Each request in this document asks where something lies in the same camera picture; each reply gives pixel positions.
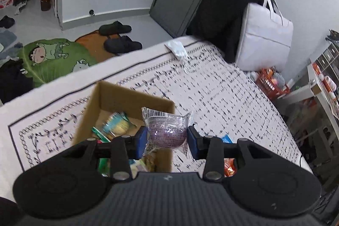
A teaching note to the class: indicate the black slipper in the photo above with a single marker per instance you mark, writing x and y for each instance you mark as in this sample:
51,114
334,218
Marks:
115,28
121,44

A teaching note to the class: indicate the cardboard box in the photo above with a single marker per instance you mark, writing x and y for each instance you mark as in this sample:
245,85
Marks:
124,99

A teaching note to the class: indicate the bright green snack packet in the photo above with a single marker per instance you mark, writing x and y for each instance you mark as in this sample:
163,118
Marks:
103,166

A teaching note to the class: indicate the orange white bottle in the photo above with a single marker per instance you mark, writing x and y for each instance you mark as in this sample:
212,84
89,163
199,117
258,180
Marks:
316,68
329,83

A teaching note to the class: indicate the green cartoon rug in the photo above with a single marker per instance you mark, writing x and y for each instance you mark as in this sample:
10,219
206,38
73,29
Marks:
53,67

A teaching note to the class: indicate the yellow snack packet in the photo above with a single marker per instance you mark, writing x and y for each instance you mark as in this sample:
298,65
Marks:
119,125

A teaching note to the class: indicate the patterned bed blanket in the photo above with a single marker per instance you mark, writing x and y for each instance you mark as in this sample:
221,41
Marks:
225,99

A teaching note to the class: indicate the orange snack packet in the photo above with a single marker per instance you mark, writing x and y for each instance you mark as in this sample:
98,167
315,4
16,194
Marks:
229,166

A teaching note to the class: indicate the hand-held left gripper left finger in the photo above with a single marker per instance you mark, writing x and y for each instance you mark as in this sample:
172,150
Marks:
141,142

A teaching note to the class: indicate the black jacket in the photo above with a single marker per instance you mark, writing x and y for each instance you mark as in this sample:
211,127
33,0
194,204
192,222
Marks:
225,11

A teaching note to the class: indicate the drawer organizer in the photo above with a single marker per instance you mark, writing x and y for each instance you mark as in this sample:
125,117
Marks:
328,56

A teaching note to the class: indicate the black clothes pile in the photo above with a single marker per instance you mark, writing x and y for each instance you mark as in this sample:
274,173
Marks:
13,83

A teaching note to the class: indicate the red plastic basket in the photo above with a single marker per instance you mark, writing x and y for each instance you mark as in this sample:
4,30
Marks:
267,84

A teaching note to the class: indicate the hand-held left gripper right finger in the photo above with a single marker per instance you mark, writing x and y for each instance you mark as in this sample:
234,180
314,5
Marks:
193,144

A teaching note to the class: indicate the white desk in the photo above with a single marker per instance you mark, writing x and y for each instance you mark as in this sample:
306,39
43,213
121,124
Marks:
317,99

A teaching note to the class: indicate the red white plastic bag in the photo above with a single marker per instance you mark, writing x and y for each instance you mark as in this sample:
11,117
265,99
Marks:
5,0

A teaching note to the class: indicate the white laptop bag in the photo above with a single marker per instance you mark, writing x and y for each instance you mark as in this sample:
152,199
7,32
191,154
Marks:
264,38

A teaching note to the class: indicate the white face mask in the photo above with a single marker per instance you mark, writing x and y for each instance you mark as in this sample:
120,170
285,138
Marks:
177,48

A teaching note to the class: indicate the orange rug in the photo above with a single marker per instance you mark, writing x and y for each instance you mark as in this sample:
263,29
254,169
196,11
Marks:
91,47

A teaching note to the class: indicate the blue white snack packet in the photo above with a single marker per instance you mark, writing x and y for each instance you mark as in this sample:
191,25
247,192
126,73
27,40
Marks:
227,138

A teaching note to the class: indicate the purple snack packet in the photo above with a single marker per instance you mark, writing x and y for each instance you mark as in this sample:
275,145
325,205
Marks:
165,133

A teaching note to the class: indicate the grey floor mat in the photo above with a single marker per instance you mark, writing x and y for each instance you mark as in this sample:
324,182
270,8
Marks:
8,39

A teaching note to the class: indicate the dark green snack packet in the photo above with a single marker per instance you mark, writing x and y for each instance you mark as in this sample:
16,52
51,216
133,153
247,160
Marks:
100,134

